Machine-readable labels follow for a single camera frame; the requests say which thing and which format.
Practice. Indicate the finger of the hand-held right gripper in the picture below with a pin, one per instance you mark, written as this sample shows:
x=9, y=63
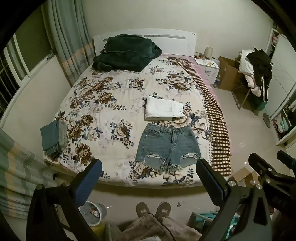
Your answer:
x=260, y=163
x=286, y=157

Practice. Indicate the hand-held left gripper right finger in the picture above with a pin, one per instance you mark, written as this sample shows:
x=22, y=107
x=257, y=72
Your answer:
x=214, y=185

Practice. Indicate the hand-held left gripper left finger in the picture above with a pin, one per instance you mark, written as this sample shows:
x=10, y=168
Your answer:
x=89, y=178

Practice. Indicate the blue denim shorts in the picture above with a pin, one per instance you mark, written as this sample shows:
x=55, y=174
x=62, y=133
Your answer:
x=166, y=146

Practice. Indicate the person's brown fleece pants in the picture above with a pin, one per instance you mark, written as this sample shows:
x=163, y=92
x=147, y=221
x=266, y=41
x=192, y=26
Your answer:
x=152, y=229

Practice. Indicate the folded white pants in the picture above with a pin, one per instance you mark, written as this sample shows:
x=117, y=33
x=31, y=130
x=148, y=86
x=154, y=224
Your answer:
x=161, y=107

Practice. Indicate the small cardboard box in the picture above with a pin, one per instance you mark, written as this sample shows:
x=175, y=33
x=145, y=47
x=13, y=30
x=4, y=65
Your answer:
x=242, y=176

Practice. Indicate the grey trash bin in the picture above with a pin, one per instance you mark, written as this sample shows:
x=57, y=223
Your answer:
x=93, y=212

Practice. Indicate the teal plastic basket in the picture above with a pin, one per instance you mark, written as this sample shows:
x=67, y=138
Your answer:
x=205, y=220

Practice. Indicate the grey slippers pair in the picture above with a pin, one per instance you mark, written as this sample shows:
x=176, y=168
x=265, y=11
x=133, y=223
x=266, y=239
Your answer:
x=266, y=120

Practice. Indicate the folded blue jeans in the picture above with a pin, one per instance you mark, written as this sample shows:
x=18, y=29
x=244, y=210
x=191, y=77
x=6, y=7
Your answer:
x=53, y=138

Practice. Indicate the person's right slipper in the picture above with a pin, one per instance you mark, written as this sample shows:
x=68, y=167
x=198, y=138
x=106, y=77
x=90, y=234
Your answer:
x=163, y=208

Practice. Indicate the person's slipper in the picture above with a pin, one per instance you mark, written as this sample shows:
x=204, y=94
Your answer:
x=163, y=208
x=142, y=208

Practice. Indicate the person's left slipper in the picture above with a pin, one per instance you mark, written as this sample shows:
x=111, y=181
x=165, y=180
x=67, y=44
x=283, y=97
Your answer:
x=142, y=208

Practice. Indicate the brown checkered blanket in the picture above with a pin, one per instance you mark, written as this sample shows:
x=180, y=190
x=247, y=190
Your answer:
x=214, y=115

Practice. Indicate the white wardrobe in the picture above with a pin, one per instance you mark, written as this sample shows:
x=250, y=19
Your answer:
x=283, y=88

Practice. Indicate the bed with floral sheet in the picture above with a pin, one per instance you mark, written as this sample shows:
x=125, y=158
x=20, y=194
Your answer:
x=108, y=111

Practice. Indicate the green striped curtain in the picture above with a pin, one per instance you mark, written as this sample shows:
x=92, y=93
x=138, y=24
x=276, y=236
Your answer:
x=18, y=176
x=67, y=39

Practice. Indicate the chair with clothes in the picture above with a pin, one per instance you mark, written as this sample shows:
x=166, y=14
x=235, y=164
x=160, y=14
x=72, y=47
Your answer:
x=242, y=92

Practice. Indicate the pile of white clothes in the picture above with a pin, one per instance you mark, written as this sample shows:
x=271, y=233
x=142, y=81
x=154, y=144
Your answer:
x=248, y=74

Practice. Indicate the plastic water bottle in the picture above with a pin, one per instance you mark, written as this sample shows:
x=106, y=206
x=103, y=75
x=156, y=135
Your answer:
x=216, y=82

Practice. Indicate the black garment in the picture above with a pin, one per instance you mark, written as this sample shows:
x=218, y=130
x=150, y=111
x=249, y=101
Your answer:
x=262, y=64

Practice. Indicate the large cardboard box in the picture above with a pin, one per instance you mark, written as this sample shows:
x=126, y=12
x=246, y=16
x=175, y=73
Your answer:
x=229, y=73

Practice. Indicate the white nightstand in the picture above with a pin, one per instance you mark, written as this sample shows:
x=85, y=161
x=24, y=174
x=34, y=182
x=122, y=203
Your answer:
x=208, y=69

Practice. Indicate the beige table lamp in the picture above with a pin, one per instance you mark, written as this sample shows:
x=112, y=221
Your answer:
x=209, y=52

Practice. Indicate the white framed window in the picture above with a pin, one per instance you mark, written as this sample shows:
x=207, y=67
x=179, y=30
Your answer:
x=16, y=69

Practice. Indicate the dark green fleece blanket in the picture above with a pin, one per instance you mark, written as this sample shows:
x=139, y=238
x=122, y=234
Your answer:
x=126, y=52

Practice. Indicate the white bed headboard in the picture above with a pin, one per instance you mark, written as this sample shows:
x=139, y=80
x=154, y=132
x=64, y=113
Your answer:
x=182, y=44

